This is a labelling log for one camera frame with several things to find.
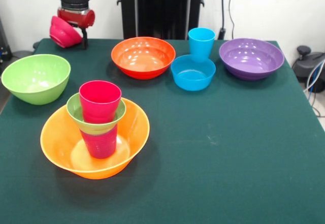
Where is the purple bowl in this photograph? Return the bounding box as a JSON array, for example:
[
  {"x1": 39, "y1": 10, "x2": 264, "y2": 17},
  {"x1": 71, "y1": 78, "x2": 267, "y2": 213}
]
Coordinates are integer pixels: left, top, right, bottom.
[{"x1": 219, "y1": 38, "x2": 285, "y2": 81}]

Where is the blue white cable bundle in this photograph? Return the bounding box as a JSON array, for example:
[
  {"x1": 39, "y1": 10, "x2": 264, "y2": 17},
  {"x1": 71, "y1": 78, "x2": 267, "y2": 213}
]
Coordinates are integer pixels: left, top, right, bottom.
[{"x1": 303, "y1": 61, "x2": 325, "y2": 118}]

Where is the thin black wall cable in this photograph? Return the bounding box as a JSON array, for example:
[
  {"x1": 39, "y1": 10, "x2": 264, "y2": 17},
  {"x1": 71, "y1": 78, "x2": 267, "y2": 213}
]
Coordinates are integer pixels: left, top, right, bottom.
[{"x1": 228, "y1": 0, "x2": 244, "y2": 43}]

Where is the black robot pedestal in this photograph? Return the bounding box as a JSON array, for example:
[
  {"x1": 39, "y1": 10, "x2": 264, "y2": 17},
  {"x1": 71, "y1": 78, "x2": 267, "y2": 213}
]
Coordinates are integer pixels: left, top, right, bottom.
[{"x1": 116, "y1": 0, "x2": 206, "y2": 41}]

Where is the small green bowl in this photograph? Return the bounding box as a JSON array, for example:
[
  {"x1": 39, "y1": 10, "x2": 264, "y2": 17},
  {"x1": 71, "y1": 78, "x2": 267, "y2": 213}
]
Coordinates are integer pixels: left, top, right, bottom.
[{"x1": 66, "y1": 92, "x2": 127, "y2": 136}]

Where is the blue bowl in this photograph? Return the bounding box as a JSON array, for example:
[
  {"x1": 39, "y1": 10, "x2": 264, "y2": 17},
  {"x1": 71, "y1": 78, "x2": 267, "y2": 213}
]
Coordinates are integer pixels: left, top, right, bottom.
[{"x1": 170, "y1": 54, "x2": 217, "y2": 91}]

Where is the purple cup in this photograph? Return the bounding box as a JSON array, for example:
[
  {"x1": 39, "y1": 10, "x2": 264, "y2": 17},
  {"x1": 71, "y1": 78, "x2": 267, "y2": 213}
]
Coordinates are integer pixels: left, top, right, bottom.
[{"x1": 80, "y1": 125, "x2": 119, "y2": 159}]

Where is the pink bowl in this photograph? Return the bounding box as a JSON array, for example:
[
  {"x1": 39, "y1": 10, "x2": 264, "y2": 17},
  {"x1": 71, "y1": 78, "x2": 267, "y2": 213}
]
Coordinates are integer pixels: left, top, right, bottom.
[{"x1": 49, "y1": 15, "x2": 83, "y2": 49}]

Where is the black equipment box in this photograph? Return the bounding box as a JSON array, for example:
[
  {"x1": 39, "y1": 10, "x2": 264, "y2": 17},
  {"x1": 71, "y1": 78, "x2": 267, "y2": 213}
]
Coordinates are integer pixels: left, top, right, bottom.
[{"x1": 0, "y1": 18, "x2": 12, "y2": 62}]

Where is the large orange bowl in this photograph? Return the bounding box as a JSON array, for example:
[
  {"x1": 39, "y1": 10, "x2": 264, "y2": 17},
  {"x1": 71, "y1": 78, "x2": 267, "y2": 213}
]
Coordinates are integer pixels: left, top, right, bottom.
[{"x1": 40, "y1": 97, "x2": 150, "y2": 180}]

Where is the blue cup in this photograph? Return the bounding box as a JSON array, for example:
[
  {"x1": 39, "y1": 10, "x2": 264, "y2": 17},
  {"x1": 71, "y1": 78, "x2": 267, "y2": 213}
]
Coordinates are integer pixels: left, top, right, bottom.
[{"x1": 187, "y1": 27, "x2": 216, "y2": 62}]

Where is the red bowl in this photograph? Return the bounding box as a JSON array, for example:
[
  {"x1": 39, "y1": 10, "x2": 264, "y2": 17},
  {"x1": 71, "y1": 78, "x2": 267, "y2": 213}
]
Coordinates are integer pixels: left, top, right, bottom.
[{"x1": 111, "y1": 36, "x2": 176, "y2": 80}]

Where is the pink cup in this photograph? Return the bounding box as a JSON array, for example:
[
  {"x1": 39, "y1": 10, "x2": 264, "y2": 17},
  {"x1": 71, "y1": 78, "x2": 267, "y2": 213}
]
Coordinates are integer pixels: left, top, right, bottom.
[{"x1": 78, "y1": 80, "x2": 122, "y2": 124}]

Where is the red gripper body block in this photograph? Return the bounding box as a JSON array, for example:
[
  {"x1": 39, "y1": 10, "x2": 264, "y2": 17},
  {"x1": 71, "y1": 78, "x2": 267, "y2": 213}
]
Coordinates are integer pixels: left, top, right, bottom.
[{"x1": 56, "y1": 7, "x2": 96, "y2": 29}]

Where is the black cable with plug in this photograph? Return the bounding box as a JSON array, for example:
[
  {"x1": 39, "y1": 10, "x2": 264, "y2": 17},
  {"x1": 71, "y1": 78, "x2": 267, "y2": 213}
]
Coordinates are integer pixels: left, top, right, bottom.
[{"x1": 218, "y1": 0, "x2": 227, "y2": 41}]

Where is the large green bowl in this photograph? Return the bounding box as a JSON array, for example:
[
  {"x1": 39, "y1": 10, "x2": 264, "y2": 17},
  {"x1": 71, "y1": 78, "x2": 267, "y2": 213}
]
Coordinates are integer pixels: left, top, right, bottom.
[{"x1": 1, "y1": 54, "x2": 71, "y2": 106}]

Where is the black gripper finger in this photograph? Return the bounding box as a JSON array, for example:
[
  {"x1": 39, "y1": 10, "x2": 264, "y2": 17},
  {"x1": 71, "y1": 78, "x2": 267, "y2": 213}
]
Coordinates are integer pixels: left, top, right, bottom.
[{"x1": 81, "y1": 27, "x2": 89, "y2": 50}]

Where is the dark green tablecloth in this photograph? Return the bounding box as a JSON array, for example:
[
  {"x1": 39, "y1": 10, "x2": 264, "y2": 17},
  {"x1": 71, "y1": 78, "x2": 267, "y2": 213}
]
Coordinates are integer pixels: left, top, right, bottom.
[{"x1": 0, "y1": 38, "x2": 325, "y2": 224}]

